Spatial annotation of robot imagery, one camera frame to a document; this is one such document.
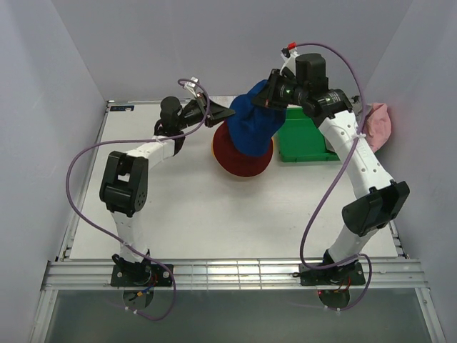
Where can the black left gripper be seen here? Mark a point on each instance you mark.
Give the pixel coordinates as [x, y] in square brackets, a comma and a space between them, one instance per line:
[216, 113]

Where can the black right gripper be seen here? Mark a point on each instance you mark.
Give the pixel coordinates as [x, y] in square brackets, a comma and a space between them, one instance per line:
[265, 96]

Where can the yellow bucket hat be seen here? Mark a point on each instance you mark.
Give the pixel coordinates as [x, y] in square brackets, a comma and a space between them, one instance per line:
[213, 148]

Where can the blue bucket hat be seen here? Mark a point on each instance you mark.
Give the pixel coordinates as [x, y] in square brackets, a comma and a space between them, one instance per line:
[252, 127]

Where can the dark red bucket hat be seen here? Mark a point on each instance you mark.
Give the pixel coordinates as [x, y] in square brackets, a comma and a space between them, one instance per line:
[235, 160]

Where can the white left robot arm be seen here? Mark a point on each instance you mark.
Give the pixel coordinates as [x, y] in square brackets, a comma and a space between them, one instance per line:
[125, 183]

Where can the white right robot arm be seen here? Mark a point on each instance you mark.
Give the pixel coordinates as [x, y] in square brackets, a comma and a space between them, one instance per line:
[302, 81]

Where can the paper sheets at back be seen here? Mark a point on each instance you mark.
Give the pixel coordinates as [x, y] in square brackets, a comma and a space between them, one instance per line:
[226, 101]

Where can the green plastic tray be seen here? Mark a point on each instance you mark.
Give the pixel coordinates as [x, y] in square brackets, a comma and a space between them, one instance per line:
[299, 140]

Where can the pink bucket hat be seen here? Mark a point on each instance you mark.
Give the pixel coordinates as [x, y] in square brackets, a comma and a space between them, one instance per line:
[377, 126]

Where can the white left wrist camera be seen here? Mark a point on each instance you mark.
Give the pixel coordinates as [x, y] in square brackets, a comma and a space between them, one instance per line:
[192, 86]

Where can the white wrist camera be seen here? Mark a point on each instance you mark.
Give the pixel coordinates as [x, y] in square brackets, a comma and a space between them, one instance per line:
[289, 55]
[192, 86]

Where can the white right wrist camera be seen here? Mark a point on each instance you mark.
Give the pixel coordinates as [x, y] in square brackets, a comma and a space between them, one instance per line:
[289, 55]

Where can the aluminium front rail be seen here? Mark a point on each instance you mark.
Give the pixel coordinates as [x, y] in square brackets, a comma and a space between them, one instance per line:
[251, 274]

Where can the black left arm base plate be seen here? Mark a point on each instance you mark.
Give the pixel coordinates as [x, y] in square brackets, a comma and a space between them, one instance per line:
[141, 275]

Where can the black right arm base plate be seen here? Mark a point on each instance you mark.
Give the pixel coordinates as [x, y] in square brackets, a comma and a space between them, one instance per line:
[348, 274]

